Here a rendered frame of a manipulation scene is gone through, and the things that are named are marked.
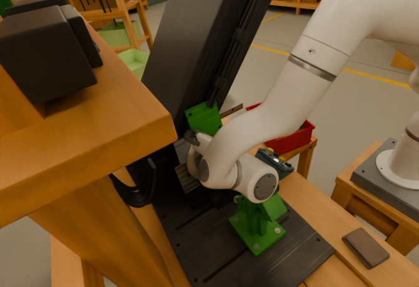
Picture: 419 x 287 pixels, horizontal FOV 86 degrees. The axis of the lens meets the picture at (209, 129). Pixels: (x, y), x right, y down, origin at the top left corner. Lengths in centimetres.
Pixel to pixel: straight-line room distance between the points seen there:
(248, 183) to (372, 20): 33
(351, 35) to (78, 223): 51
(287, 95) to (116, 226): 38
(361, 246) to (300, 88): 58
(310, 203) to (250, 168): 49
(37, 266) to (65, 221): 192
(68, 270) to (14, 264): 198
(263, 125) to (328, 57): 15
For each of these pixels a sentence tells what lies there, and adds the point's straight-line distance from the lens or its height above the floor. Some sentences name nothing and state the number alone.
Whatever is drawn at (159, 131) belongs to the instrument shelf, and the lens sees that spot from 24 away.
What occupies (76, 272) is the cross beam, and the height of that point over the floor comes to 127.
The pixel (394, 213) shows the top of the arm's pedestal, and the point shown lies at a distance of 108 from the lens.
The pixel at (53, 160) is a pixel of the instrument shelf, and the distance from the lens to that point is 25.
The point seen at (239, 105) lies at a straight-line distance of 96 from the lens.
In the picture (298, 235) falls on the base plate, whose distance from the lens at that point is 86.
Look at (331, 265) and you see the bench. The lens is 87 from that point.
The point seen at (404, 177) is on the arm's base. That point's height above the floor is 93.
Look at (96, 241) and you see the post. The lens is 49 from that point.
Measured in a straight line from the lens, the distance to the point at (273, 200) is 63.
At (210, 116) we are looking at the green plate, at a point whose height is 122.
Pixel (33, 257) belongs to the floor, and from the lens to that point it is 241.
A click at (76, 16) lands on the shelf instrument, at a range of 40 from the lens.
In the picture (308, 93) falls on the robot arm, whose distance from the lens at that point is 42.
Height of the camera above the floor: 167
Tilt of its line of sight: 40 degrees down
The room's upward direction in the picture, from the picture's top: 10 degrees counter-clockwise
